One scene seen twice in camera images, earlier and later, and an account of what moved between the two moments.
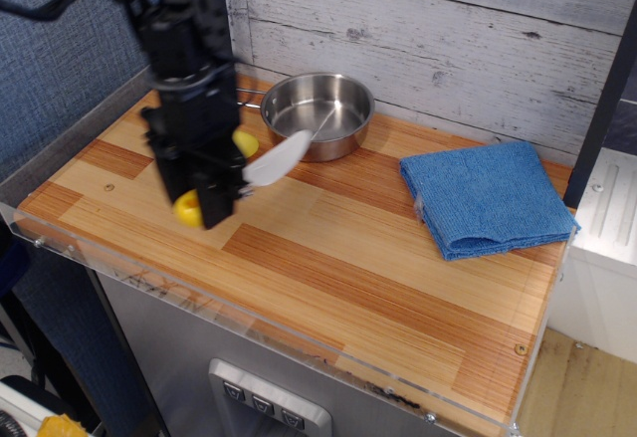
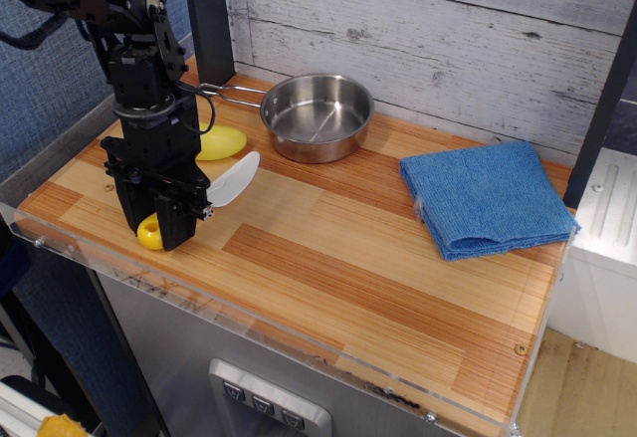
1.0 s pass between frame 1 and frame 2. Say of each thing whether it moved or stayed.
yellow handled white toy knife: moved
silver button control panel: stayed
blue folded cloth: stayed
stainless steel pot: stayed
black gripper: moved
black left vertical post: stayed
